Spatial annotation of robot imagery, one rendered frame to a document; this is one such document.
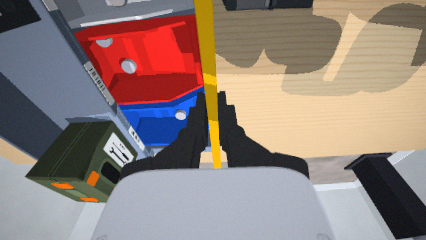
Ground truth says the blue open bin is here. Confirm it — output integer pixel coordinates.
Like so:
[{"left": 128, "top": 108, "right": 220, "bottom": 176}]
[{"left": 119, "top": 82, "right": 205, "bottom": 145}]

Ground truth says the olive green tool case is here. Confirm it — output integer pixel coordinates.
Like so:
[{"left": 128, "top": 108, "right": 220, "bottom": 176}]
[{"left": 25, "top": 121, "right": 138, "bottom": 203}]

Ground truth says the yellow bar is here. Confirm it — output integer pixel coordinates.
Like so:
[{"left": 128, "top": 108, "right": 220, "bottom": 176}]
[{"left": 194, "top": 0, "right": 221, "bottom": 168}]

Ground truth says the red bin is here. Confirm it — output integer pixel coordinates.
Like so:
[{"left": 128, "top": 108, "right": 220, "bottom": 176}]
[{"left": 75, "top": 15, "right": 203, "bottom": 105}]

